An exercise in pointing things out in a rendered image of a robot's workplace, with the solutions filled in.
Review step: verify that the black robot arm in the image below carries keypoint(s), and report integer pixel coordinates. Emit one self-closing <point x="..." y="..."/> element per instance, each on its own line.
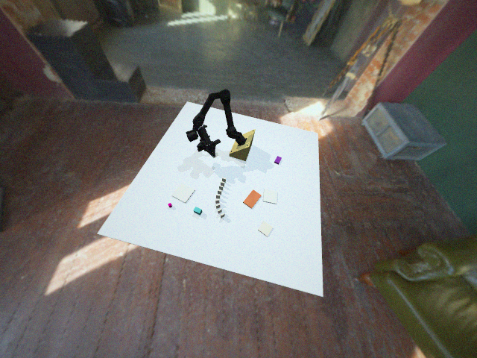
<point x="224" y="96"/>

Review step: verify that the orange flat slab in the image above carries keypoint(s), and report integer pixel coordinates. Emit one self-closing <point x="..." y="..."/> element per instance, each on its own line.
<point x="252" y="198"/>

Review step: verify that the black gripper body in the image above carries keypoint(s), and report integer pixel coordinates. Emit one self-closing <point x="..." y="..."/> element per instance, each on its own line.
<point x="211" y="143"/>

